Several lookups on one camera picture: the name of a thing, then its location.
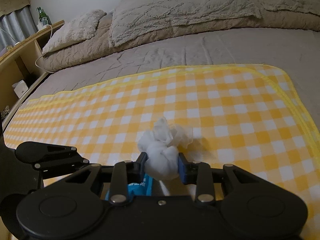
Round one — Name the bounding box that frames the green glass bottle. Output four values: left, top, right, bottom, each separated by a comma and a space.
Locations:
37, 7, 52, 26

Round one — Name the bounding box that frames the small fluffy beige pillow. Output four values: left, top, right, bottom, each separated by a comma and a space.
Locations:
42, 9, 107, 55

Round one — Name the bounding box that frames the grey bed sheet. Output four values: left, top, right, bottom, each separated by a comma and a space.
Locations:
30, 28, 319, 124

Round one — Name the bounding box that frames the grey curtain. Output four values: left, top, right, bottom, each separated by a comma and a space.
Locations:
0, 5, 37, 50

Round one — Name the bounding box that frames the white cotton cloth ball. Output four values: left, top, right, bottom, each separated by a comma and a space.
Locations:
137, 117, 193, 180

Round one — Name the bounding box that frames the yellow white checkered blanket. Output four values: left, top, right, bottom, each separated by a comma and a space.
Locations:
4, 64, 319, 239

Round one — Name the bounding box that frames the large folded beige blanket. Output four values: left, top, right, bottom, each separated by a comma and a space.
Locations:
109, 0, 261, 47

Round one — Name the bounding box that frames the white tissue box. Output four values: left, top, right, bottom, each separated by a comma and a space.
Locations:
12, 80, 29, 99

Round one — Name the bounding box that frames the blue plastic packet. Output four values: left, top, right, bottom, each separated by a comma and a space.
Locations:
105, 173, 153, 204

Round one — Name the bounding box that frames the white charging cable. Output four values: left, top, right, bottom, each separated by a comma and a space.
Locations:
34, 24, 54, 74

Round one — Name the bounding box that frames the wooden bedside shelf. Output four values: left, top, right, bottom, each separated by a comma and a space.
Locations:
1, 20, 65, 129

